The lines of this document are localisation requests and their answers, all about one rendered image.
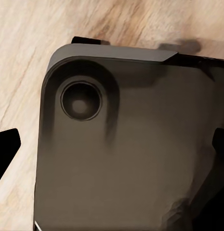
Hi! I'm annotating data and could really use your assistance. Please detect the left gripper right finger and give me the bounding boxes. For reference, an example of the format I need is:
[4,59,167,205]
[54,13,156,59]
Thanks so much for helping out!
[212,128,224,161]

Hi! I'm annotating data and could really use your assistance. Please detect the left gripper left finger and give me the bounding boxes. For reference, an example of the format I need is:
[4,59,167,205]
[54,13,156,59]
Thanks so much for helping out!
[0,128,21,180]

